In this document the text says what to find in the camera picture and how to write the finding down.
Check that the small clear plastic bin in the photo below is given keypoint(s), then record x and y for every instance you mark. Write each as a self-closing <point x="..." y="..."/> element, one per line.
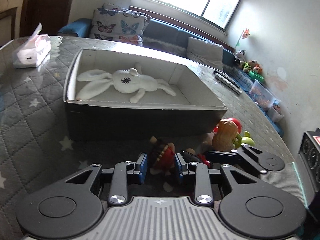
<point x="274" y="115"/>

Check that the black camera box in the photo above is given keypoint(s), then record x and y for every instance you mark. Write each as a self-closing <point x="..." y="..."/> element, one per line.
<point x="308" y="164"/>

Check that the black remote control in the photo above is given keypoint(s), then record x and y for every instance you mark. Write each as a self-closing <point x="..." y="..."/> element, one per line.
<point x="226" y="77"/>

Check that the dark wooden door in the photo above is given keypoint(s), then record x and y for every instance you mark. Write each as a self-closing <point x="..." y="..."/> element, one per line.
<point x="52" y="14"/>

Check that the tan peanut toy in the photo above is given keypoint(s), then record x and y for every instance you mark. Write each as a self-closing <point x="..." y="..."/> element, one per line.
<point x="226" y="133"/>

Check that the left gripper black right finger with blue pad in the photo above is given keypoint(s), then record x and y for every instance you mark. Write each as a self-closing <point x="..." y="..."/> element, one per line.
<point x="250" y="207"/>

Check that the grey cushion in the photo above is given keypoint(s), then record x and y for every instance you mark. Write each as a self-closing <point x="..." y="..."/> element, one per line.
<point x="205" y="52"/>

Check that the brown bear figure toy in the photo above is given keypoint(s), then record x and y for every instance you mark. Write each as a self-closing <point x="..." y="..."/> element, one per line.
<point x="161" y="156"/>

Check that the pile of plush toys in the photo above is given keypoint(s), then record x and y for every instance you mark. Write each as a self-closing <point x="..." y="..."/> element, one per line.
<point x="251" y="67"/>

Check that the butterfly print pillow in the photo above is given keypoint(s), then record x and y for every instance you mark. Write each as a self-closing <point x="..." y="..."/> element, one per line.
<point x="113" y="23"/>

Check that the clear plastic toy bin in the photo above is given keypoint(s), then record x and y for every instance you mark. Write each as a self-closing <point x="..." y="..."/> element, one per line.
<point x="262" y="96"/>

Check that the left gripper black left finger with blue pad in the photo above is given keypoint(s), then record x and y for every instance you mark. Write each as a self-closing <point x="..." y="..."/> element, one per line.
<point x="71" y="206"/>

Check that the grey cardboard tray box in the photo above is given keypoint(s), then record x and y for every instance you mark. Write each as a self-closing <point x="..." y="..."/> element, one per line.
<point x="195" y="109"/>

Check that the grey remote control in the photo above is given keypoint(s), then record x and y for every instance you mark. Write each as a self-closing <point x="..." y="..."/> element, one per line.
<point x="228" y="83"/>

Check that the green alien toy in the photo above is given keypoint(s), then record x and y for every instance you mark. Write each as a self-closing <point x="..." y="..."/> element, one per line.
<point x="246" y="139"/>

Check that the white tissue pack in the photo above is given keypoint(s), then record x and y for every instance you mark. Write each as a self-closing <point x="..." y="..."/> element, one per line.
<point x="33" y="52"/>

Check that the white plush rabbit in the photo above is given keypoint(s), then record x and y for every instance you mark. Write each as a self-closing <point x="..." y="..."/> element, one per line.
<point x="126" y="81"/>

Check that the blue sofa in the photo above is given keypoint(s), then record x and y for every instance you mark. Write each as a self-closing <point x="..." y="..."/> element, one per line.
<point x="163" y="36"/>

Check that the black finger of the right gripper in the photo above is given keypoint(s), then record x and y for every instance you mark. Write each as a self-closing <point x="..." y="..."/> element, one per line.
<point x="249" y="158"/>

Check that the red octopus toy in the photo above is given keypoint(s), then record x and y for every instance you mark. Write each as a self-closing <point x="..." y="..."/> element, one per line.
<point x="234" y="120"/>

